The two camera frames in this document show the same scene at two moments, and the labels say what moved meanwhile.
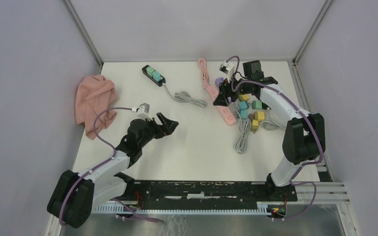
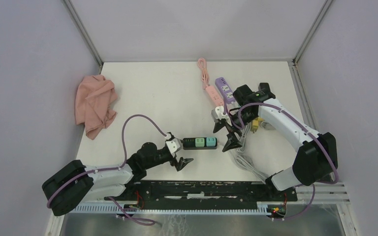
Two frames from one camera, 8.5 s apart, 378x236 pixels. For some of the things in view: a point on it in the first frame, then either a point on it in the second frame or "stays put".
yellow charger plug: (255, 126) stays put
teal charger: (149, 71) → (199, 142)
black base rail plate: (233, 191) stays put
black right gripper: (226, 90) → (233, 142)
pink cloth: (94, 94) stays put
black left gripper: (168, 127) → (181, 162)
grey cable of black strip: (268, 124) stays put
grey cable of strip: (184, 97) → (245, 162)
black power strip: (160, 83) → (200, 143)
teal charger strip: (156, 76) → (210, 141)
